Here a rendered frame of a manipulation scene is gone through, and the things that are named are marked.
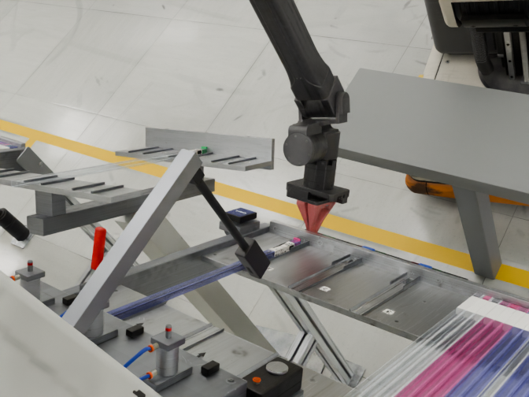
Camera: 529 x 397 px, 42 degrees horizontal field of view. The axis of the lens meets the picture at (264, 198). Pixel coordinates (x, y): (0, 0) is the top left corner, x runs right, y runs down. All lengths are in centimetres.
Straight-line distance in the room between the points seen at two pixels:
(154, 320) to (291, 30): 49
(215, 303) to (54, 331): 139
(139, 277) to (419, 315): 42
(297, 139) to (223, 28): 198
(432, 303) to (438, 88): 64
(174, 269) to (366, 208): 115
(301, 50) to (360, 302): 41
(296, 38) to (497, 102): 58
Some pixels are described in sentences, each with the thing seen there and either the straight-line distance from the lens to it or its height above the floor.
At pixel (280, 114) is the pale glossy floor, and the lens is 258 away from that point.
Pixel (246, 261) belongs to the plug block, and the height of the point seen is 120.
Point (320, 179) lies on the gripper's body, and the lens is 123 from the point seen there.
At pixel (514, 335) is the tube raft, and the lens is 102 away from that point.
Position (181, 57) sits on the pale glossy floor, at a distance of 307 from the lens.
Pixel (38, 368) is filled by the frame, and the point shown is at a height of 159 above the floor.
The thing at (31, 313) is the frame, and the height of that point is 160.
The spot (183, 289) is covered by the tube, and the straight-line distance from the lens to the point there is 102.
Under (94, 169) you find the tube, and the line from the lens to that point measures 125.
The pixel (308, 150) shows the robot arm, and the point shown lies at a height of 90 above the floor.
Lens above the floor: 173
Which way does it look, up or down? 48 degrees down
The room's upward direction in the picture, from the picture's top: 31 degrees counter-clockwise
